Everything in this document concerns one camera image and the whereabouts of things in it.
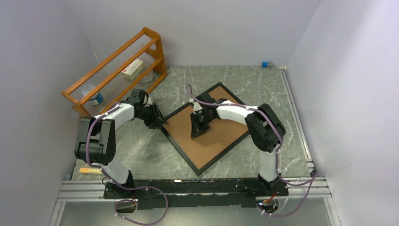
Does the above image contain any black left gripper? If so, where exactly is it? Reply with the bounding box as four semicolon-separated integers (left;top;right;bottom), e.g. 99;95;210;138
136;103;167;129

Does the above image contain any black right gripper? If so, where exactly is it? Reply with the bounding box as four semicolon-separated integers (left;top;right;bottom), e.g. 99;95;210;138
191;109;215;138

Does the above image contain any brown backing board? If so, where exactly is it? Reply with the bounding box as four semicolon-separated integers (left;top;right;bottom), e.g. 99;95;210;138
162;86;248;171

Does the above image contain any black picture frame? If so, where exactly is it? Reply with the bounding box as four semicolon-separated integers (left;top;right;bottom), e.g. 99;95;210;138
160;82;251;177

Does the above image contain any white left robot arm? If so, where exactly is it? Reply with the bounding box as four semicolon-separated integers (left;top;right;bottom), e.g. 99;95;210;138
74;89;167;198

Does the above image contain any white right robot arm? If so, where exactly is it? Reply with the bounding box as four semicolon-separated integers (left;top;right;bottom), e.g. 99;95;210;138
189;98;286;195

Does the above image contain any white red medicine box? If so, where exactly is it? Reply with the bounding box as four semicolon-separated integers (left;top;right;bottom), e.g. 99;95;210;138
121;59;144;80

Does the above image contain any orange wooden shelf rack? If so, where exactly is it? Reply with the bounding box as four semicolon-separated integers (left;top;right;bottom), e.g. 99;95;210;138
61;27;167;116

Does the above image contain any blue labelled plastic bottle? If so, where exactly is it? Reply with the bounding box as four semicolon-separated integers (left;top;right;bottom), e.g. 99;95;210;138
82;84;104;106

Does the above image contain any orange yellow marker pen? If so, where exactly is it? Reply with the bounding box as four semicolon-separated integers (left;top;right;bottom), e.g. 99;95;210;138
79;168;102;174

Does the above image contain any blue capped small bottle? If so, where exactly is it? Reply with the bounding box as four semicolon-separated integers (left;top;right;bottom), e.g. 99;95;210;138
261;62;274;68

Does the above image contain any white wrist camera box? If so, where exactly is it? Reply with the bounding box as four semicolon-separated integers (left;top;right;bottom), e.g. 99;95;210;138
144;97;152;107
192;101;203;114

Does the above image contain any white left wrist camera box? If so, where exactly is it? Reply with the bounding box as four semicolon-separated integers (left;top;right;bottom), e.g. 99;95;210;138
144;97;152;107

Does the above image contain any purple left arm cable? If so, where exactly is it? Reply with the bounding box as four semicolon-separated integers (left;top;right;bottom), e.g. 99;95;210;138
85;102;169;226

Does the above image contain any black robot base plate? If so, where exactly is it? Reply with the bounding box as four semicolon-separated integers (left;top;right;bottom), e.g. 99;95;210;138
103;178;289;210

